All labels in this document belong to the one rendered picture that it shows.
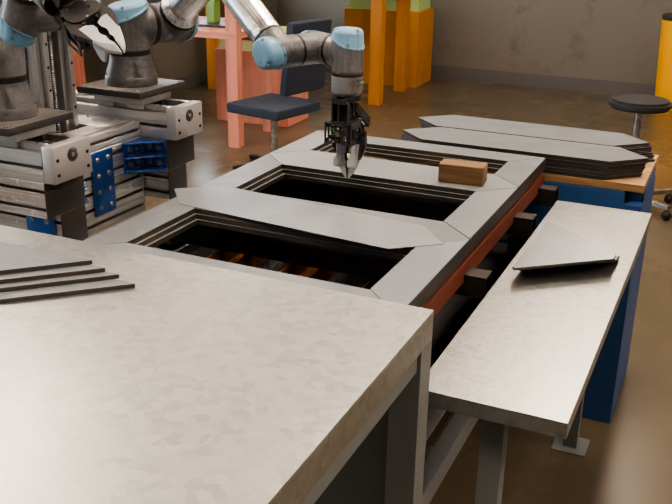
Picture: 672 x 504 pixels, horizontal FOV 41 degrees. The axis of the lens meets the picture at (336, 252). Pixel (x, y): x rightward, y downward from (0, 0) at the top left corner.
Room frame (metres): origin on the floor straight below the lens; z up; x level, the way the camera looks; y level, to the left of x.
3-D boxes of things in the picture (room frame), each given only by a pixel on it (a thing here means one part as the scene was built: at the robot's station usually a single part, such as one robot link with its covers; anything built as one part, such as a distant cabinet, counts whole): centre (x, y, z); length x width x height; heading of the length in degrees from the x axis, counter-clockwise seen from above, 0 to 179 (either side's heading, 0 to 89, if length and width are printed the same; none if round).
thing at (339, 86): (2.13, -0.02, 1.13); 0.08 x 0.08 x 0.05
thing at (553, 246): (1.98, -0.57, 0.77); 0.45 x 0.20 x 0.04; 156
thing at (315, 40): (2.19, 0.06, 1.20); 0.11 x 0.11 x 0.08; 43
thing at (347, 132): (2.12, -0.02, 1.05); 0.09 x 0.08 x 0.12; 156
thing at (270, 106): (5.27, 0.37, 0.46); 0.54 x 0.52 x 0.93; 73
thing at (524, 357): (1.84, -0.51, 0.74); 1.20 x 0.26 x 0.03; 156
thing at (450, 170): (2.28, -0.33, 0.87); 0.12 x 0.06 x 0.05; 71
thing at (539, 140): (2.81, -0.60, 0.82); 0.80 x 0.40 x 0.06; 66
